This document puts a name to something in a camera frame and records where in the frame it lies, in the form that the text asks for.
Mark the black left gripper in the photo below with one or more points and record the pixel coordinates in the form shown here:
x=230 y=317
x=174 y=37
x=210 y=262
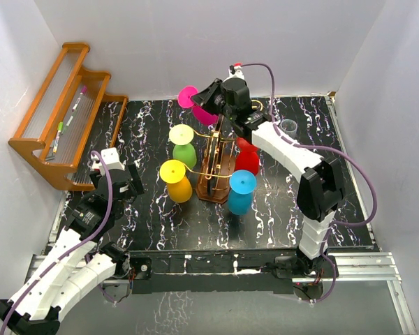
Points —
x=135 y=187

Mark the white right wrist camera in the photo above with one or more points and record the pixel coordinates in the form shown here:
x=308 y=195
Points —
x=235 y=71

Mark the green wine glass cream base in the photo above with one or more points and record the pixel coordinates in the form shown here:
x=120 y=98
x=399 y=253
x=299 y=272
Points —
x=181 y=136

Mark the red wine glass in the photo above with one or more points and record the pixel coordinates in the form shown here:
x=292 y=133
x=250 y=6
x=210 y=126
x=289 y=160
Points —
x=248 y=158

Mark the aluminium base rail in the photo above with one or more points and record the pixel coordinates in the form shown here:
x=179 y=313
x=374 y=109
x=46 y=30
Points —
x=282 y=272

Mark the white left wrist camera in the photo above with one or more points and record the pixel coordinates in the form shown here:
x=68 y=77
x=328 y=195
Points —
x=110 y=157

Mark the clear wine glass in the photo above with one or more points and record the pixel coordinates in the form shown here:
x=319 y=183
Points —
x=289 y=127

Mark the orange wine glass yellow base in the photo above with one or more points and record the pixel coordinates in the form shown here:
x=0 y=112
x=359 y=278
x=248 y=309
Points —
x=173 y=173

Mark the gold wire wine glass rack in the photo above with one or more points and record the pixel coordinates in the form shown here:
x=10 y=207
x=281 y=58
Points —
x=218 y=162

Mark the blue wine glass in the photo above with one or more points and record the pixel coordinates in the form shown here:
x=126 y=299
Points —
x=242 y=185

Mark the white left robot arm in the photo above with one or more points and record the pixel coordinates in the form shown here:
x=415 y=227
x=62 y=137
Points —
x=75 y=265

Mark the magenta wine glass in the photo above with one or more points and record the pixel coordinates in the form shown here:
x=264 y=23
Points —
x=184 y=101

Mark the green capped marker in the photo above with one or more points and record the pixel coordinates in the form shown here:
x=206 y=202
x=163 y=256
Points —
x=60 y=128

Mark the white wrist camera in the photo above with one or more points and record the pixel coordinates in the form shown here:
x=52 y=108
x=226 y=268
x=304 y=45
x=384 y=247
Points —
x=110 y=157
x=235 y=71

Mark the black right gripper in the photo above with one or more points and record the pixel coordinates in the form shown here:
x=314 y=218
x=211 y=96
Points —
x=206 y=94

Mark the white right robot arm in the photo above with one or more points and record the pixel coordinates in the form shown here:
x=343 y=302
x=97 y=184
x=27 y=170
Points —
x=321 y=187

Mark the wooden tiered shelf rack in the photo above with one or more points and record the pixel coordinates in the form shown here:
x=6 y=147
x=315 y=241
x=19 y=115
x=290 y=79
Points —
x=93 y=126

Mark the purple capped marker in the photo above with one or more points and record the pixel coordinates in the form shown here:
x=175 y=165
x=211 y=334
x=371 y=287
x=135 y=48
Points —
x=82 y=93

